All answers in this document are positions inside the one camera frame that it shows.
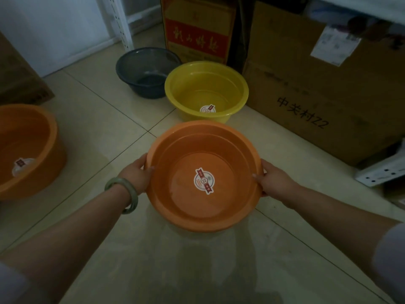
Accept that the person's right hand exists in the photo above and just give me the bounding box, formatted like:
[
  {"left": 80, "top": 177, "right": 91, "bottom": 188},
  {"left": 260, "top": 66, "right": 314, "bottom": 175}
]
[{"left": 252, "top": 159, "right": 301, "bottom": 209}]

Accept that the person's left hand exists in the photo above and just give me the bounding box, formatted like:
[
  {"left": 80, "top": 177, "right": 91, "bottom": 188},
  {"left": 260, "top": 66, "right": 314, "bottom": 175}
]
[{"left": 118, "top": 153, "right": 155, "bottom": 195}]

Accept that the person's left forearm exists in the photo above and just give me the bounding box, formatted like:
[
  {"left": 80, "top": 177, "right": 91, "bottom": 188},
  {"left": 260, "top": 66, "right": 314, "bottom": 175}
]
[{"left": 0, "top": 183, "right": 132, "bottom": 304}]

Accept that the person's right forearm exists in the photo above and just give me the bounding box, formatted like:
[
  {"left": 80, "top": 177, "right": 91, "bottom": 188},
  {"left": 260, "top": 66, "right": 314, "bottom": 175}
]
[{"left": 286, "top": 183, "right": 402, "bottom": 282}]

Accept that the green jade bangle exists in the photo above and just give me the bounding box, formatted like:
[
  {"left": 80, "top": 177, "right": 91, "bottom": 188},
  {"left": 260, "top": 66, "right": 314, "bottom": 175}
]
[{"left": 105, "top": 177, "right": 139, "bottom": 215}]

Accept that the round sticker label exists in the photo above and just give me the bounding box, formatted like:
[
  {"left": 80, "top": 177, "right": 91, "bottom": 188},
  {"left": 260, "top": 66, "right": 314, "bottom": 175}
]
[{"left": 194, "top": 168, "right": 216, "bottom": 195}]

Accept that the dark grey plastic basin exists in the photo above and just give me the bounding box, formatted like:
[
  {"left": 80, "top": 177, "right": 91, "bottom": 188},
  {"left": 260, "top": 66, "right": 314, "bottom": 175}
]
[{"left": 115, "top": 47, "right": 182, "bottom": 99}]

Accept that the yellow plastic basin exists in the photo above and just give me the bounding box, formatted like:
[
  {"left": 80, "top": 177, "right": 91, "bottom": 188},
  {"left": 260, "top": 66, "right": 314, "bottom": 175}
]
[{"left": 164, "top": 61, "right": 249, "bottom": 124}]

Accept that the large brown cardboard box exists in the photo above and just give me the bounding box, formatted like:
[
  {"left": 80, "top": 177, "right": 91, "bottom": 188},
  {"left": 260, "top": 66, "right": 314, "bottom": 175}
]
[{"left": 242, "top": 0, "right": 405, "bottom": 166}]

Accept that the deep orange plastic basin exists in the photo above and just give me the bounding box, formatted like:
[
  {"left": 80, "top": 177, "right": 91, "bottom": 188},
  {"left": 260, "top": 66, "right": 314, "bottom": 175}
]
[{"left": 0, "top": 104, "right": 67, "bottom": 201}]

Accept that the red and yellow cardboard box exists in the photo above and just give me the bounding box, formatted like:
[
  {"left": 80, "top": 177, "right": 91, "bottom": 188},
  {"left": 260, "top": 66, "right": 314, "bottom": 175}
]
[{"left": 160, "top": 0, "right": 237, "bottom": 64}]

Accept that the white shipping label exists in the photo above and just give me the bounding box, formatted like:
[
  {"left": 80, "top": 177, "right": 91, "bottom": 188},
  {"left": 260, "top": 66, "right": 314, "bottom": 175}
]
[{"left": 310, "top": 26, "right": 362, "bottom": 67}]

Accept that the dark brown cardboard box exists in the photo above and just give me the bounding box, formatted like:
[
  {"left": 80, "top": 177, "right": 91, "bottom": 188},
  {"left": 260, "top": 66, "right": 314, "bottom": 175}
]
[{"left": 0, "top": 31, "right": 55, "bottom": 106}]

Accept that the white perforated metal bracket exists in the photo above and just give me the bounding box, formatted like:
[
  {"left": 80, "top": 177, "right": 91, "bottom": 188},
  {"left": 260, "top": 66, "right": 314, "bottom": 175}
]
[{"left": 354, "top": 148, "right": 405, "bottom": 187}]

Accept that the white perforated shelf post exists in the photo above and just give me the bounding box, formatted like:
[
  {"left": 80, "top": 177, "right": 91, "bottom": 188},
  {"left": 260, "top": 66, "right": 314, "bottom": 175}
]
[{"left": 101, "top": 0, "right": 135, "bottom": 52}]

